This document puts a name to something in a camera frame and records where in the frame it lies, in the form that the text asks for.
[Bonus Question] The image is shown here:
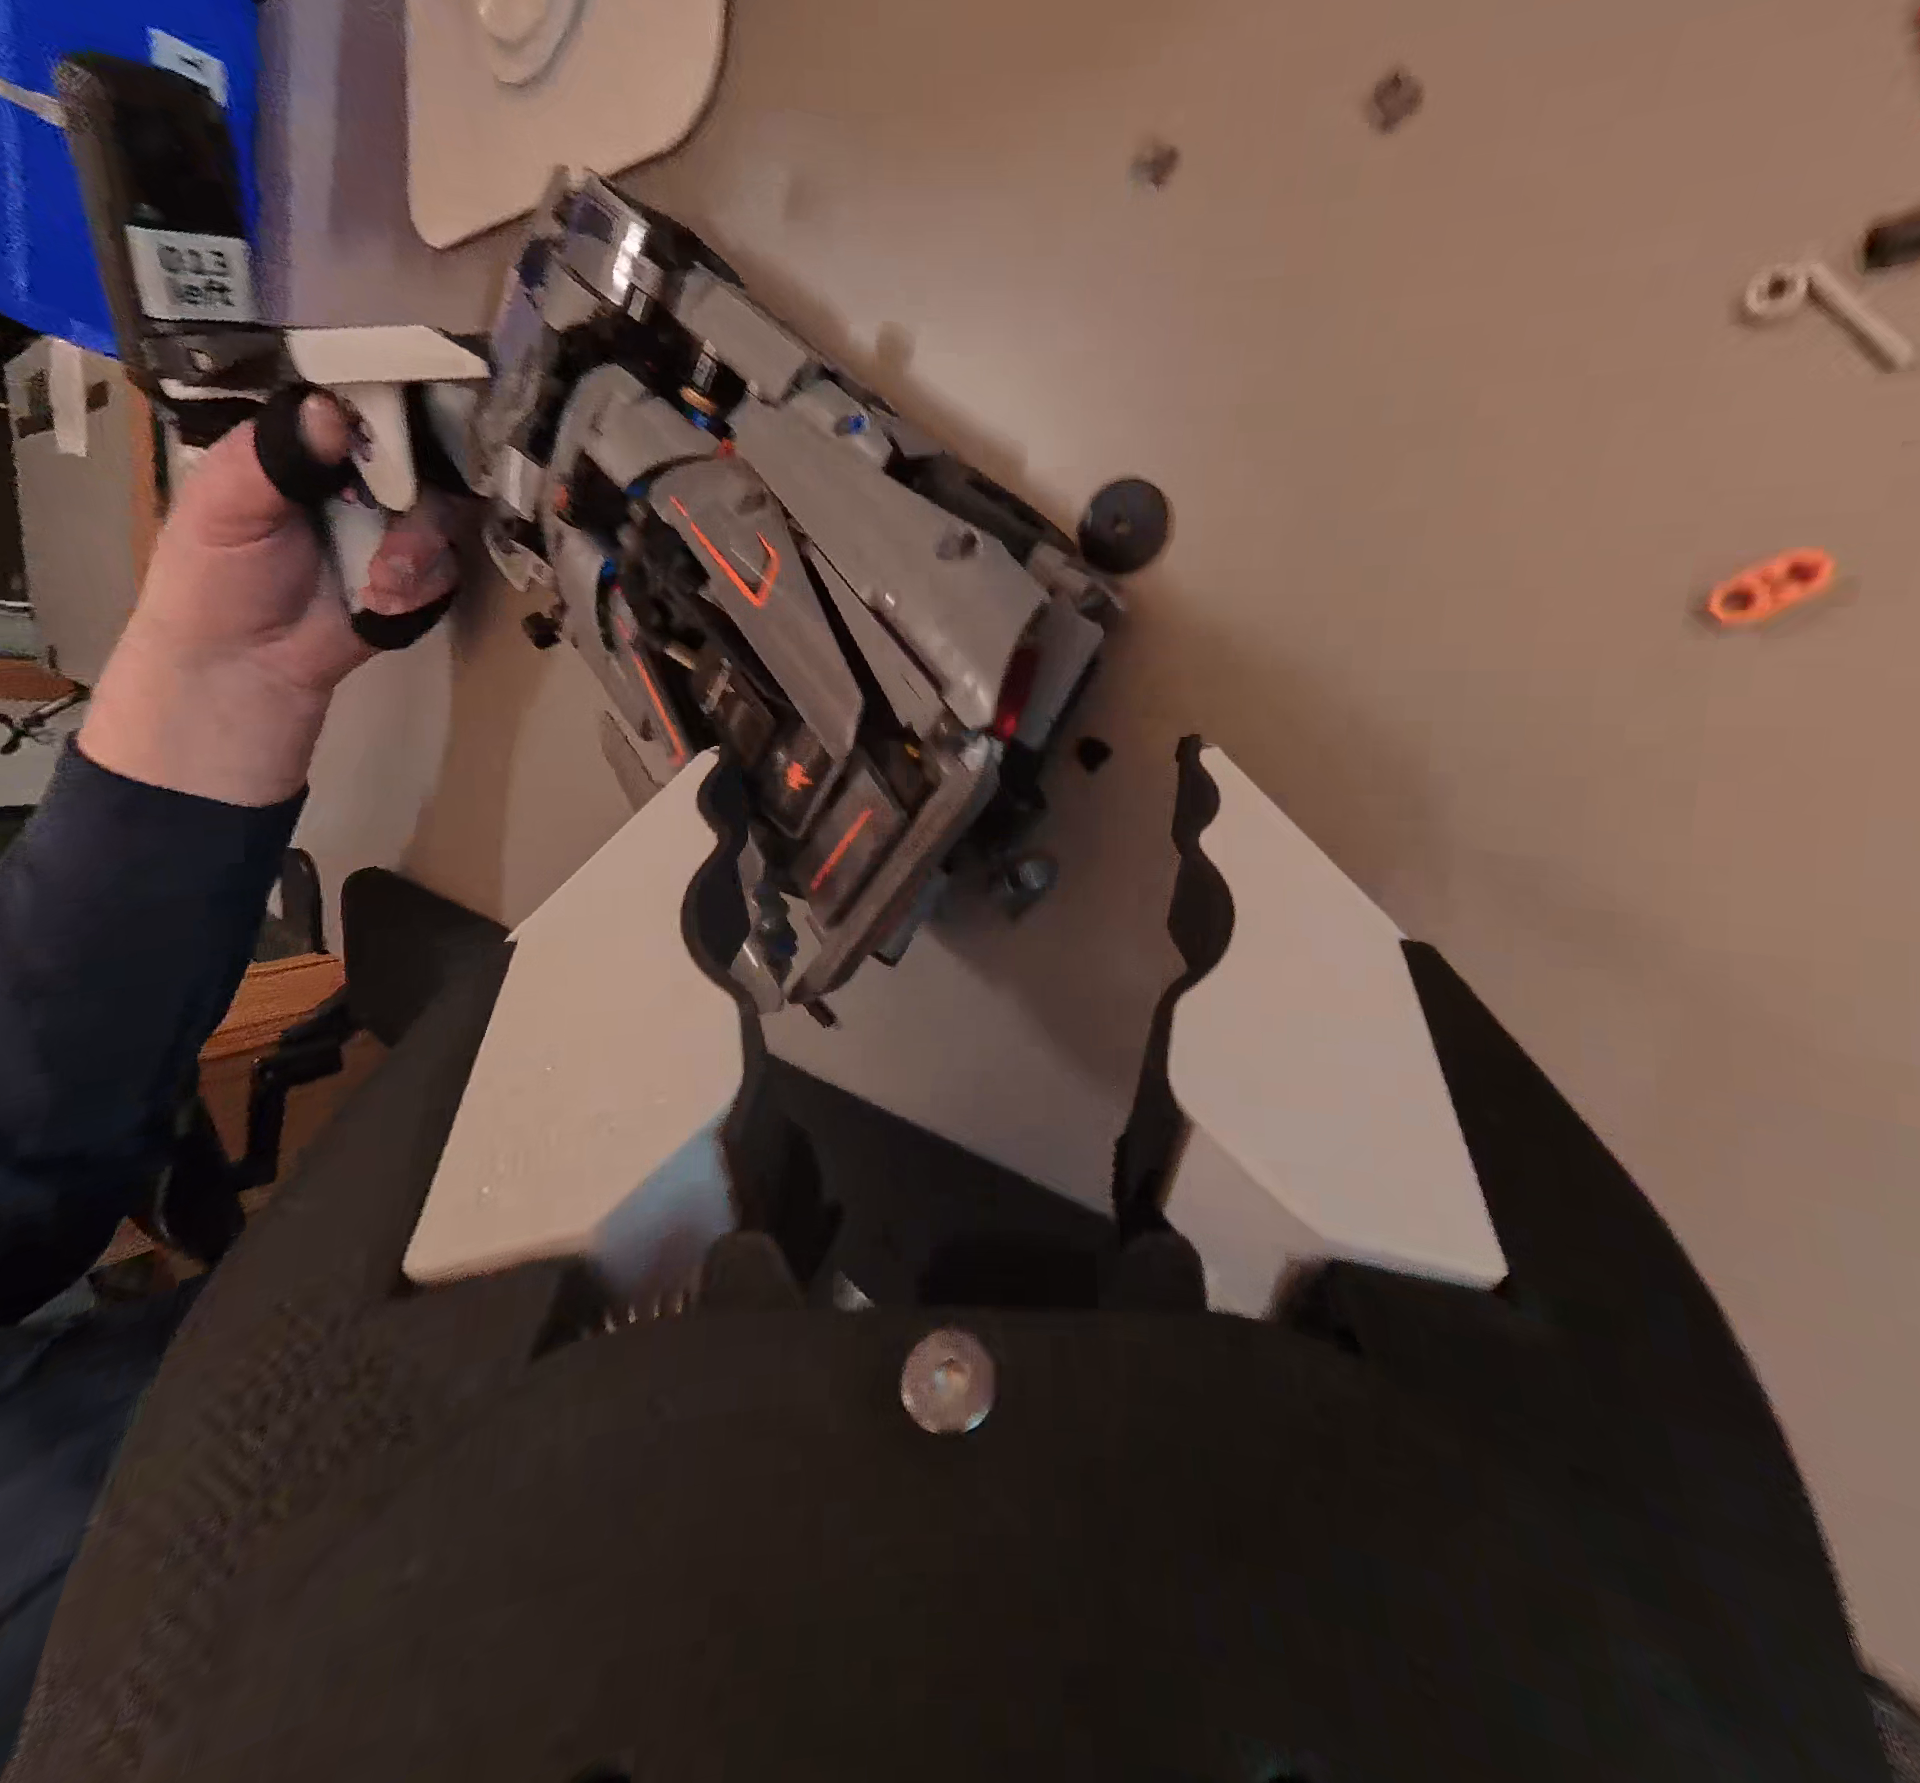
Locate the grey toy brick car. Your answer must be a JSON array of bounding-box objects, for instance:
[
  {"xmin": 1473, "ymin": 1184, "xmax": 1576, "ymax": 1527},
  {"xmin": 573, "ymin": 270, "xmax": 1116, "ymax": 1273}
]
[{"xmin": 449, "ymin": 163, "xmax": 1128, "ymax": 1028}]

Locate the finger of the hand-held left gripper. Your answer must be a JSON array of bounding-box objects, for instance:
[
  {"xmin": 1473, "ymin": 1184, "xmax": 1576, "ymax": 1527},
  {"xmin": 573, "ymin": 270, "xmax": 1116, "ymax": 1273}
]
[{"xmin": 282, "ymin": 322, "xmax": 500, "ymax": 393}]

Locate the orange two-hole brick piece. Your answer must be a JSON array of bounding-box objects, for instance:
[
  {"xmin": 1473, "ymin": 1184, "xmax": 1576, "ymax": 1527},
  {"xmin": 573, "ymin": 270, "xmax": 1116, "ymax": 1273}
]
[{"xmin": 1704, "ymin": 544, "xmax": 1840, "ymax": 632}]

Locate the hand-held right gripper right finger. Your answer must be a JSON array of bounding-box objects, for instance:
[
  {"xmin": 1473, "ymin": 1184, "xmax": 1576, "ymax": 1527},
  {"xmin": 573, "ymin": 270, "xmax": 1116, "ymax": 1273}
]
[{"xmin": 1113, "ymin": 733, "xmax": 1510, "ymax": 1290}]

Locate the person's left forearm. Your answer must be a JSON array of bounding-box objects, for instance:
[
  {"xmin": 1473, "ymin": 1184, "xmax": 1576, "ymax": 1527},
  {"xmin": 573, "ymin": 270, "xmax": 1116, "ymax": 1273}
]
[{"xmin": 0, "ymin": 733, "xmax": 309, "ymax": 1328}]

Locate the light grey axle pin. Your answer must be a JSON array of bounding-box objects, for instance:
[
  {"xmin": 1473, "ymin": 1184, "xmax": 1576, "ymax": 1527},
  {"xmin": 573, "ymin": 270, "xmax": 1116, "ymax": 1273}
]
[{"xmin": 1739, "ymin": 257, "xmax": 1920, "ymax": 377}]

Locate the white stand base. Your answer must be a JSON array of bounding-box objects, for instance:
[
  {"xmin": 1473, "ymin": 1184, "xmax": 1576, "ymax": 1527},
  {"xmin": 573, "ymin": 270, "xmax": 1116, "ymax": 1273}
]
[{"xmin": 226, "ymin": 0, "xmax": 737, "ymax": 253}]

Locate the black round brick piece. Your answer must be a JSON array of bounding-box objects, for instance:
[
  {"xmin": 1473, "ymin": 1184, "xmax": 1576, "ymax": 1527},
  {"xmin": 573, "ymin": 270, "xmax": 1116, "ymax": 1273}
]
[{"xmin": 1077, "ymin": 474, "xmax": 1174, "ymax": 574}]

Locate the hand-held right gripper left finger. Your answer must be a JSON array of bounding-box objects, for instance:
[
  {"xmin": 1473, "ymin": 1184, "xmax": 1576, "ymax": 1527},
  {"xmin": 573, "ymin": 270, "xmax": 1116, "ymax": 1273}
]
[{"xmin": 398, "ymin": 747, "xmax": 774, "ymax": 1288}]

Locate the person's left hand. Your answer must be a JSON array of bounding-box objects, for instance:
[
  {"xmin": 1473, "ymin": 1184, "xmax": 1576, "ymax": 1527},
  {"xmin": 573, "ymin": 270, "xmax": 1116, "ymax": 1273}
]
[{"xmin": 72, "ymin": 391, "xmax": 467, "ymax": 814}]

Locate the blue plastic bin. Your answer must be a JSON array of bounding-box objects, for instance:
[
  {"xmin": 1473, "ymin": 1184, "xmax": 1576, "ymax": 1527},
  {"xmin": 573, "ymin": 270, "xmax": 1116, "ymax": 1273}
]
[{"xmin": 0, "ymin": 0, "xmax": 269, "ymax": 360}]

